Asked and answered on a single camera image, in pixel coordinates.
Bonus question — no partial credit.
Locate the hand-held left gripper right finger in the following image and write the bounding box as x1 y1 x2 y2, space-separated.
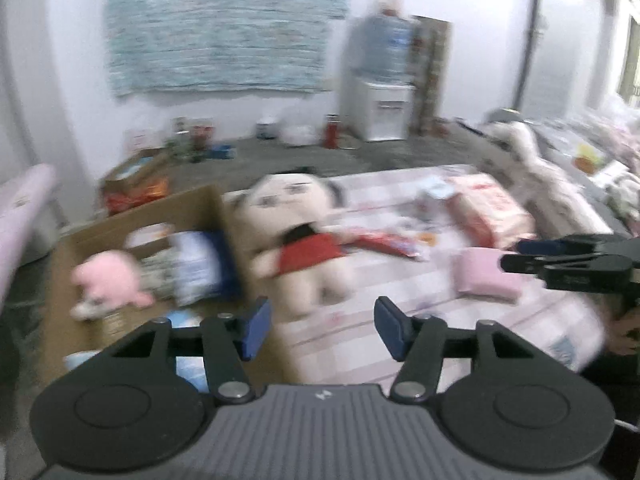
374 296 535 402

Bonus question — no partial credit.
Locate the teal floral wall cloth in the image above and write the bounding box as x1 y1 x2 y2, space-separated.
106 0 352 97

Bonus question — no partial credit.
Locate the pink sponge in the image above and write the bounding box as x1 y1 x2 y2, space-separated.
456 249 527 303

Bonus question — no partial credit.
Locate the crumpled floral quilt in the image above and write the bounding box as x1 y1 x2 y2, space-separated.
530 105 640 236

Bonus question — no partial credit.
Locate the big-head doll red dress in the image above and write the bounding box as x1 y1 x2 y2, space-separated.
234 171 363 313

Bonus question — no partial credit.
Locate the white fluffy plush toy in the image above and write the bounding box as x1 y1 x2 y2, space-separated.
482 120 603 235

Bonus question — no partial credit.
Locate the large cardboard box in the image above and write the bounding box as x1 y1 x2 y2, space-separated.
39 185 283 391

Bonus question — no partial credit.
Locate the blue white wipes pack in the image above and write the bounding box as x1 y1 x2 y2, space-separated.
172 230 242 308

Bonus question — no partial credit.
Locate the red toothpaste tube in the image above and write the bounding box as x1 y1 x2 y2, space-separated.
344 226 432 263

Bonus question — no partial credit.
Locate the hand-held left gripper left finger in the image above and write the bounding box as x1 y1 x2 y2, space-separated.
112 297 273 403

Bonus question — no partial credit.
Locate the red snack package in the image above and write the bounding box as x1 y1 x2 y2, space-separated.
192 120 216 154

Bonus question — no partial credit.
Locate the blue water jug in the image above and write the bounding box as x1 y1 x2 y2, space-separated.
357 14 417 85

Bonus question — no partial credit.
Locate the orange snack bag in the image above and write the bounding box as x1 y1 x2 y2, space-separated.
104 179 170 215

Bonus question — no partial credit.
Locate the person's right hand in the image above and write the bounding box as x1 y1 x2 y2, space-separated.
607 309 640 357

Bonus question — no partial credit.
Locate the white water dispenser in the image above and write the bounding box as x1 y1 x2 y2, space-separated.
345 79 417 143

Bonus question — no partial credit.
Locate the red white tissue pack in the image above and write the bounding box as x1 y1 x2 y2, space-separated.
446 174 535 250

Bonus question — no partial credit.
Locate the pink balloon-print table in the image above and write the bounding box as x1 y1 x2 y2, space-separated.
0 162 60 306

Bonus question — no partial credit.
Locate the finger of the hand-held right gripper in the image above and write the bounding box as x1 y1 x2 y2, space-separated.
516 234 619 257
500 253 602 276

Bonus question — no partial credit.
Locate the dark vertical pipe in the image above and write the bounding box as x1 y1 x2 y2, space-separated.
516 0 547 117

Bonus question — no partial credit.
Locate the checked pink bed sheet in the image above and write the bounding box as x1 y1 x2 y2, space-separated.
222 162 618 388

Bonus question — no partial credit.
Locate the white plastic bag red print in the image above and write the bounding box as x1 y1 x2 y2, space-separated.
125 127 154 154

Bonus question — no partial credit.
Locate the pink plush toy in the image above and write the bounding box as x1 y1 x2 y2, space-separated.
70 250 157 322

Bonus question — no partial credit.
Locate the small cardboard box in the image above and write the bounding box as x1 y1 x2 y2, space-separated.
101 149 172 196

